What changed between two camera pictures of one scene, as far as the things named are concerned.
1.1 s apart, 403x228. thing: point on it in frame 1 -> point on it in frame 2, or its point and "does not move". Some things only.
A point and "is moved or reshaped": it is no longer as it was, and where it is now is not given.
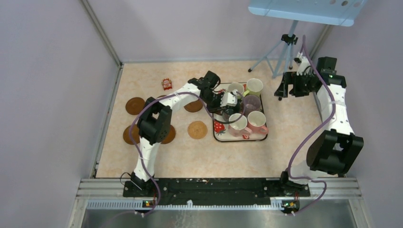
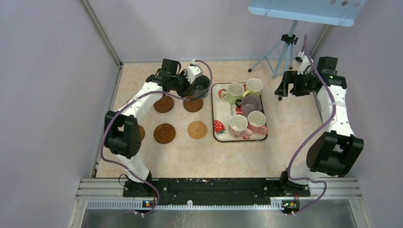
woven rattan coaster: x=197 y=129 does not move
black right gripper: x=290 y=78 does not move
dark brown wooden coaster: x=194 y=106 does not move
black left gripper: x=217 y=108 -> x=182 y=93
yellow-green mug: x=254 y=86 does not move
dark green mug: x=229 y=110 is moved or reshaped
